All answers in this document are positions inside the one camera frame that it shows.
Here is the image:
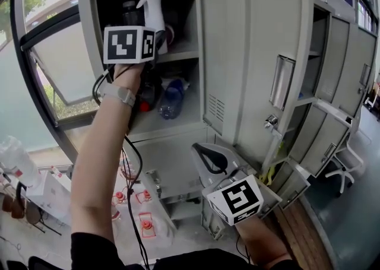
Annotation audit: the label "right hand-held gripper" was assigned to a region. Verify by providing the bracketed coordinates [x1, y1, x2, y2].
[189, 142, 265, 227]

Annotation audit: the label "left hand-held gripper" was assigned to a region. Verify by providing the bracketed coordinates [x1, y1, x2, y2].
[103, 25, 167, 65]

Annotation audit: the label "white spray bottle item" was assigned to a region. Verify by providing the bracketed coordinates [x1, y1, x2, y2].
[136, 0, 167, 36]

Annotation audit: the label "grey metal locker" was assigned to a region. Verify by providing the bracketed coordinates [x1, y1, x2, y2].
[77, 0, 316, 242]

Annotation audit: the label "person's left forearm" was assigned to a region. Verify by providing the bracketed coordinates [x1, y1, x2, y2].
[69, 96, 138, 252]

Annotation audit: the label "person's left hand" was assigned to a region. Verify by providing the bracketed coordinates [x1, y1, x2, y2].
[113, 63, 144, 88]

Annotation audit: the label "black bottle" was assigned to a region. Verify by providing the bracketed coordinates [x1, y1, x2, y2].
[122, 0, 146, 28]

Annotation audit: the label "grey wrist watch band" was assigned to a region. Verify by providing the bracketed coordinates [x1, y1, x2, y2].
[100, 82, 138, 109]

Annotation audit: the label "dark bottle with red cap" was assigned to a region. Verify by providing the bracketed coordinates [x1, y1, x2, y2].
[137, 65, 163, 113]

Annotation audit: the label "blue plastic bottle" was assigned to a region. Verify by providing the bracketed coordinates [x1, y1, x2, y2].
[157, 78, 191, 121]

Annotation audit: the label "person's black clothing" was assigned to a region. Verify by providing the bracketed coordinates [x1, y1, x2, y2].
[28, 231, 302, 270]

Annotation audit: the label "pack of red-capped water bottles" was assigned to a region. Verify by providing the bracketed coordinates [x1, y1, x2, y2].
[110, 163, 176, 248]

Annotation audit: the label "white office chair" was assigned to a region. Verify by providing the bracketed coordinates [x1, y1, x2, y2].
[324, 136, 365, 198]

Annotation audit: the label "row of grey lockers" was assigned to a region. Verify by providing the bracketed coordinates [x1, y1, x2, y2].
[275, 0, 379, 210]

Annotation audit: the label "clear plastic bag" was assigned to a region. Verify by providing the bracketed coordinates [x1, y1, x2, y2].
[0, 134, 41, 190]

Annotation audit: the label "black folding chair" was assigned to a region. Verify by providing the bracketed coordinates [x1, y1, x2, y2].
[15, 180, 62, 236]

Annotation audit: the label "yellow strap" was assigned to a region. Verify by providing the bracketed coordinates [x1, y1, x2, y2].
[257, 140, 285, 187]

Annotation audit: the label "black window frame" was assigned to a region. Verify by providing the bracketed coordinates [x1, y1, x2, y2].
[8, 0, 103, 166]

